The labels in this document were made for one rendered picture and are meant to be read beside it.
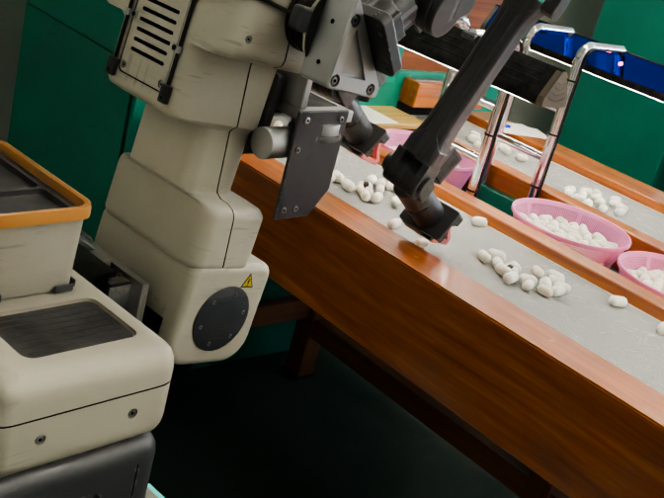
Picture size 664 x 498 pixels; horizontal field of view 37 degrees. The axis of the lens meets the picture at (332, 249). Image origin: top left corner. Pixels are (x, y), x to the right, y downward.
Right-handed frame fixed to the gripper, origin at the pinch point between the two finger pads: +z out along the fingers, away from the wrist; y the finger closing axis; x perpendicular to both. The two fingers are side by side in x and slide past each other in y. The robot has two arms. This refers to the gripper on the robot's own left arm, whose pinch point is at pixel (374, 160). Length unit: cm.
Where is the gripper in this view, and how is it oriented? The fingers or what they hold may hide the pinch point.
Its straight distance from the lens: 207.7
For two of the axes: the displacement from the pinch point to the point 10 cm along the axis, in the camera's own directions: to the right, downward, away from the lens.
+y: -6.5, -4.4, 6.2
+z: 3.8, 5.3, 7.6
